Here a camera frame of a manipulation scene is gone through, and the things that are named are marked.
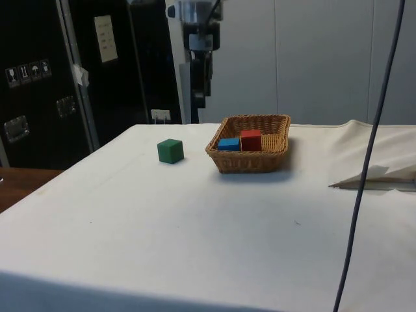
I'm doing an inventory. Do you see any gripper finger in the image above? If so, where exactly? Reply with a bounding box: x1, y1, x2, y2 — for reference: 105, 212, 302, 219
190, 50, 213, 110

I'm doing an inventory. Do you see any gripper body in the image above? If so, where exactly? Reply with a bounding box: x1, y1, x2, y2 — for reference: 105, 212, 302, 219
183, 21, 222, 51

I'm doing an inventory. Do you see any blue cube block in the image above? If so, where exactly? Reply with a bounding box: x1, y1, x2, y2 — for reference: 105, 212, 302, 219
217, 137, 241, 151

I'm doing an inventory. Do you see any red cube block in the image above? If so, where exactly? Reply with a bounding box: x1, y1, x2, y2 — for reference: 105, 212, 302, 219
240, 129, 263, 152

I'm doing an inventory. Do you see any wicker basket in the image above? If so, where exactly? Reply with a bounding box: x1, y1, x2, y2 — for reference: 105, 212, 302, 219
205, 114, 292, 174

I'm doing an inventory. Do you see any pale grey locker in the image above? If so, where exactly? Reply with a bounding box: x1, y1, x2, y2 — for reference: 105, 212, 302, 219
168, 0, 277, 126

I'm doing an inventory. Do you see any green cube block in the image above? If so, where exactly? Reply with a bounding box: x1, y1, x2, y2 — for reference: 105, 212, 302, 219
157, 138, 185, 164

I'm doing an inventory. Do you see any black cabinet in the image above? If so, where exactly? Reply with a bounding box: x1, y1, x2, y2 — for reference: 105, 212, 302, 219
0, 0, 183, 170

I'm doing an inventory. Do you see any black cable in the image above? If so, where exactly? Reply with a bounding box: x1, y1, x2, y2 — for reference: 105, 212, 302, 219
331, 0, 407, 312
206, 0, 222, 22

